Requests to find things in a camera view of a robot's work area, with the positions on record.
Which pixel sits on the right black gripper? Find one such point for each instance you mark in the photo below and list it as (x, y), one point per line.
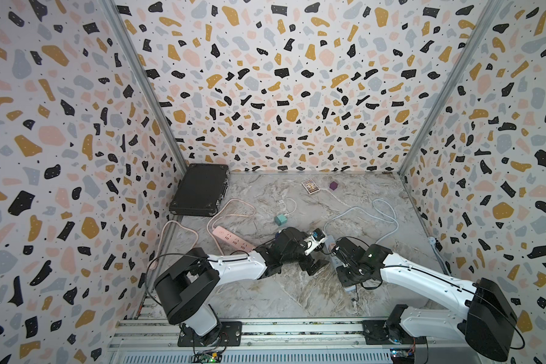
(343, 282)

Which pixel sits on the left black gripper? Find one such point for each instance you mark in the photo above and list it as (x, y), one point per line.
(307, 265)

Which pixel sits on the teal USB charger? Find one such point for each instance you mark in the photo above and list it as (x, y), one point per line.
(281, 219)

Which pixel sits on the pink power strip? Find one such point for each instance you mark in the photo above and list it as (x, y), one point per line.
(232, 239)

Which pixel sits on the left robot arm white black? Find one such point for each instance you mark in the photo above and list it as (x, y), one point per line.
(183, 289)

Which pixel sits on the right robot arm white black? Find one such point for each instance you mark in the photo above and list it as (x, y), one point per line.
(477, 313)

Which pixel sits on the card box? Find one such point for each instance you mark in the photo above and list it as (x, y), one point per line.
(310, 186)

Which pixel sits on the black briefcase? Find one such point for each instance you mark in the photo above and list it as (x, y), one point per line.
(201, 191)

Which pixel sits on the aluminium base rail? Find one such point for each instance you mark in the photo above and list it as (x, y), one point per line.
(281, 340)

